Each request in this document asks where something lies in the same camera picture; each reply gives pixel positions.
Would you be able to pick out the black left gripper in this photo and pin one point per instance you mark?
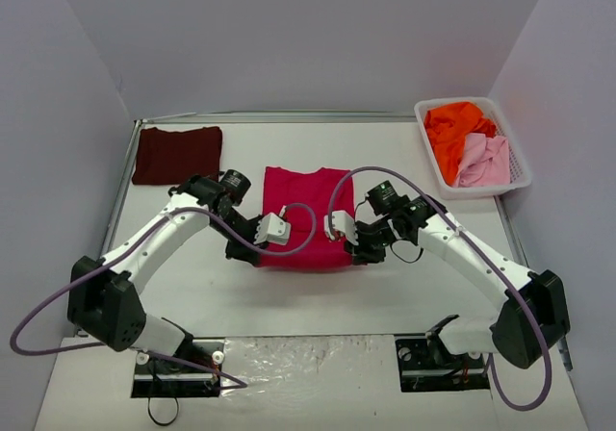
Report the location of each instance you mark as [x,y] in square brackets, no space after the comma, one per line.
[245,244]

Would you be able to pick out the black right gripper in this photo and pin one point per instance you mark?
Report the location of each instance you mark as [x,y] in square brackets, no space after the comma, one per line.
[366,244]

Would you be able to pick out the crimson red t-shirt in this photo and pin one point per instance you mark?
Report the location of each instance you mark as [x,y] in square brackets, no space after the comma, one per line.
[283,187]

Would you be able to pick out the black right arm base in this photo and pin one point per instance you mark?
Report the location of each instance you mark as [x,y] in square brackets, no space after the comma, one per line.
[422,370]

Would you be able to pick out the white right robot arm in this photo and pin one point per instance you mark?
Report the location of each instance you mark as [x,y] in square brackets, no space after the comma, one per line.
[532,308]

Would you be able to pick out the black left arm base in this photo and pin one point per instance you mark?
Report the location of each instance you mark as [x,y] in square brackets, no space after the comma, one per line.
[163,384]

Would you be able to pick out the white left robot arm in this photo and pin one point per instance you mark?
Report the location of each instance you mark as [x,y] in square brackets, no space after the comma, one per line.
[106,298]

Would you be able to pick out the dark maroon folded t-shirt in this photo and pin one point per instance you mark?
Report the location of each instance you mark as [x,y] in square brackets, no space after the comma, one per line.
[167,158]

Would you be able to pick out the light pink t-shirt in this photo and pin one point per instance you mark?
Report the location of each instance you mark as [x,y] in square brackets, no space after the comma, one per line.
[484,163]

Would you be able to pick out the orange t-shirt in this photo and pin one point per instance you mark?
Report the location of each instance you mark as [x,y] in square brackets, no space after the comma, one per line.
[447,128]

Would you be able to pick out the white plastic laundry basket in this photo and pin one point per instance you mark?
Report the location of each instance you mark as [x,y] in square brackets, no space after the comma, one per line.
[520,173]

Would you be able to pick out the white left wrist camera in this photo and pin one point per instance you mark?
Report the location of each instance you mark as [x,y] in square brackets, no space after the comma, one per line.
[273,228]

